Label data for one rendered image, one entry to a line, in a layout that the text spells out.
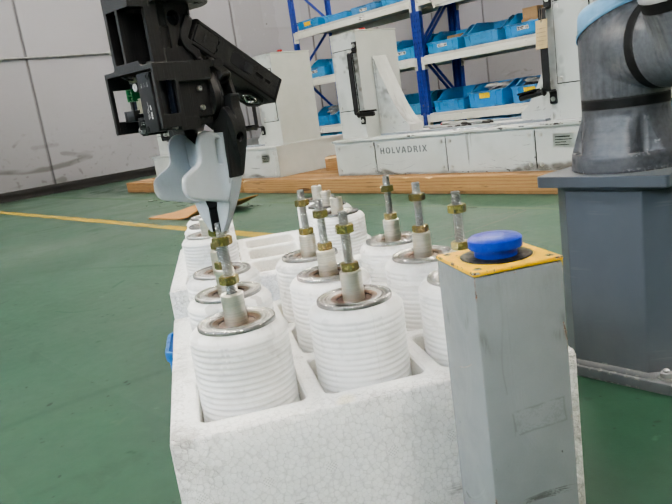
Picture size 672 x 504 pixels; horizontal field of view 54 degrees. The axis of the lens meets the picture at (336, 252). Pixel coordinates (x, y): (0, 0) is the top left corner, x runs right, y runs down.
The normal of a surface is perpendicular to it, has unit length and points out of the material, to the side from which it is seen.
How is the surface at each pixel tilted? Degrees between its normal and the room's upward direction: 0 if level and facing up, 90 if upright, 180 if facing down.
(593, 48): 90
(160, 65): 90
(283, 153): 90
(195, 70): 90
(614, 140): 72
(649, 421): 0
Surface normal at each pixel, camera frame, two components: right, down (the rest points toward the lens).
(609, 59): -0.87, 0.41
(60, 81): 0.66, 0.07
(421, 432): 0.22, 0.18
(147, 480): -0.14, -0.97
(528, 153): -0.74, 0.25
